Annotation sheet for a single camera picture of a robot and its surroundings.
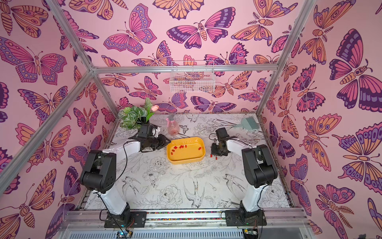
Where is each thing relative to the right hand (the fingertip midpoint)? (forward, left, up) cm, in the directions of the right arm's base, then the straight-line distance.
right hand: (212, 152), depth 97 cm
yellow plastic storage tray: (+2, +18, -1) cm, 18 cm away
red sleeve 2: (-4, -3, 0) cm, 5 cm away
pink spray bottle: (+19, +28, +1) cm, 34 cm away
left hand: (+3, +26, +8) cm, 27 cm away
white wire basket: (+36, +14, +33) cm, 51 cm away
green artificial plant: (+7, +46, +25) cm, 53 cm away
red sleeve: (-2, +1, -1) cm, 2 cm away
